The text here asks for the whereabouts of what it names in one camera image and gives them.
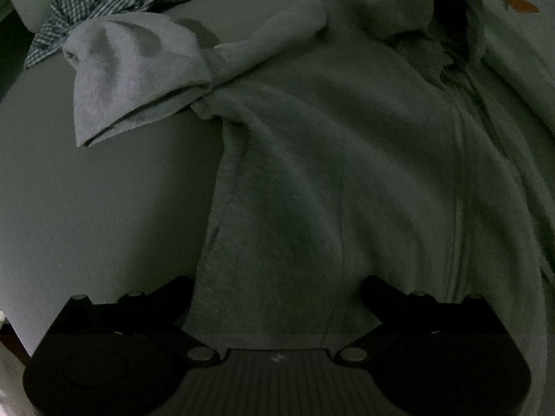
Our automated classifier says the grey fleece zip jacket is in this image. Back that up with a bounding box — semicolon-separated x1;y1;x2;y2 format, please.
63;0;555;399

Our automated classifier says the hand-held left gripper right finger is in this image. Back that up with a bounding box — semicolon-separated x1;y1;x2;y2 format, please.
333;275;509;367

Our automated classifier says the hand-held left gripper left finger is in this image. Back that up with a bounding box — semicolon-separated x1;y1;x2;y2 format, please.
45;275;222;367

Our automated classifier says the white carrot print sheet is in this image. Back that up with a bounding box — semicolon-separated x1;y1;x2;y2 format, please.
470;0;555;131

